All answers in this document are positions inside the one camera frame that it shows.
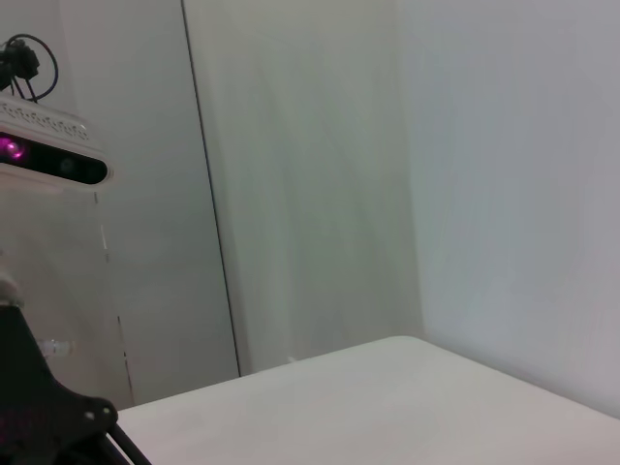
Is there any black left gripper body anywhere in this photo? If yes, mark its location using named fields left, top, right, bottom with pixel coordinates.
left=0, top=303, right=120, bottom=465

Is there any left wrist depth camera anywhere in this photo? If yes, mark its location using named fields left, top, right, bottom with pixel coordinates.
left=0, top=94, right=113, bottom=195

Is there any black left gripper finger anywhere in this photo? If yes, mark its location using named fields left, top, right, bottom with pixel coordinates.
left=99, top=428, right=152, bottom=465

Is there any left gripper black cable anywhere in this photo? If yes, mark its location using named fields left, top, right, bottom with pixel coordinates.
left=0, top=32, right=59, bottom=106

